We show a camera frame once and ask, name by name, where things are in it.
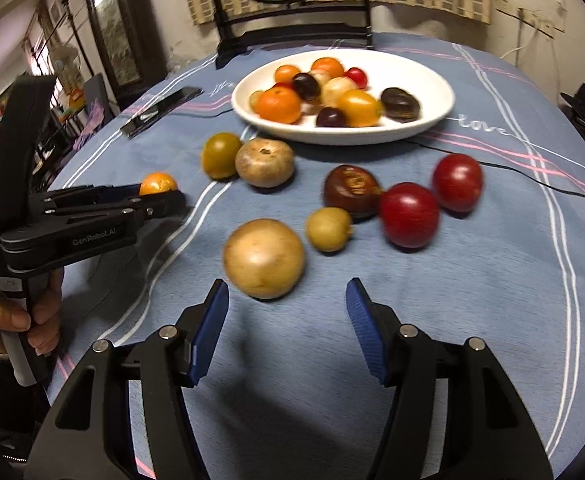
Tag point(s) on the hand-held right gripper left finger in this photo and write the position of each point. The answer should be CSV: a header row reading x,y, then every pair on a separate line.
x,y
207,330

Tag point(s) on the black smartphone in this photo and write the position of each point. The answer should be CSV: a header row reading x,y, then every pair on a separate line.
x,y
162,110

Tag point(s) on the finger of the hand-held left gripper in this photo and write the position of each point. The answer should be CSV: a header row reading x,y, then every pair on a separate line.
x,y
162,205
112,192

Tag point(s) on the tan round fruit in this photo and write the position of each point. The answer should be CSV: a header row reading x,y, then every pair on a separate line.
x,y
264,258
340,89
321,76
265,162

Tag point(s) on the white oval plate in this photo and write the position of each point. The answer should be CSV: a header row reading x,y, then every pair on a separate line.
x,y
422,75

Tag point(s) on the dark brown fruit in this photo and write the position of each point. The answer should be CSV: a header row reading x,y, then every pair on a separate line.
x,y
400,104
352,191

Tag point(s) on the person's left hand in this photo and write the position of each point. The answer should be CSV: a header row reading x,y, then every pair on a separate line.
x,y
47,310

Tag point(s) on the black hat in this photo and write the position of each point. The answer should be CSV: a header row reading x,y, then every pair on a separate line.
x,y
584,102

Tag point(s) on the blue striped tablecloth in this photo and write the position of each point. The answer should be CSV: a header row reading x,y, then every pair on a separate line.
x,y
472,285

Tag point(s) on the dark purple plum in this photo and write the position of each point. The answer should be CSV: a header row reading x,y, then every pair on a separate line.
x,y
331,118
306,86

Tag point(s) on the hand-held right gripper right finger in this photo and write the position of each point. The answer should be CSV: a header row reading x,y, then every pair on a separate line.
x,y
367,330

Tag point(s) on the greenish orange tangerine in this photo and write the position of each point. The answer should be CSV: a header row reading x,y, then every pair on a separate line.
x,y
221,155

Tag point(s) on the white standing fan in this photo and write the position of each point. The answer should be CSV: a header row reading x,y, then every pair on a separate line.
x,y
65,62

